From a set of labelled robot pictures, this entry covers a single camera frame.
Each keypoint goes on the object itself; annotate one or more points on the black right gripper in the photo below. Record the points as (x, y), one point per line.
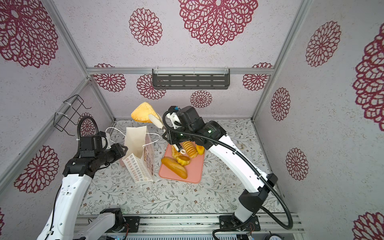
(173, 139)

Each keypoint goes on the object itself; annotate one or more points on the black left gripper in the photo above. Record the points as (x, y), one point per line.
(119, 151)

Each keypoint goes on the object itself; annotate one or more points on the white printed paper bag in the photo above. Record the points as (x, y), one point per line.
(140, 157)

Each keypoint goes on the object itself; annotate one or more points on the pale turnover pastry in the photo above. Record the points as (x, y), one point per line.
(142, 113)

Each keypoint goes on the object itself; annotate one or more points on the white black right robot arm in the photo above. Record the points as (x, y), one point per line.
(257, 183)

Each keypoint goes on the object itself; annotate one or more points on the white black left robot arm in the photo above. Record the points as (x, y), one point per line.
(93, 152)

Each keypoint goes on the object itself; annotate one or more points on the pink object behind bag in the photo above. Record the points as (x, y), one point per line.
(122, 163)

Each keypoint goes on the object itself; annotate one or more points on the ridged spiral bread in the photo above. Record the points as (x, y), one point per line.
(190, 149)

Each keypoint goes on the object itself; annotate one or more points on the sugared oblong bread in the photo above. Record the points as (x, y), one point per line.
(175, 153)

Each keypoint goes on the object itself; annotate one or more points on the yellow orange bun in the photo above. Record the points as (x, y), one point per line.
(200, 149)

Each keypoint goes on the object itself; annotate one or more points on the pink plastic tray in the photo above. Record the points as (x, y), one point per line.
(188, 165)

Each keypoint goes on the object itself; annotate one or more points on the long golden baguette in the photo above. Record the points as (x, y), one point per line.
(175, 167)

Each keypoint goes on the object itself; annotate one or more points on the black round gauge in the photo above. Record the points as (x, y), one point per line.
(273, 236)

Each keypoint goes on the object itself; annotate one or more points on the dark grey wall shelf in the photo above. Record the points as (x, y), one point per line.
(193, 79)

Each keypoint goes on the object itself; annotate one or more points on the black wire wall rack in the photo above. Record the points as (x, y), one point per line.
(66, 117)

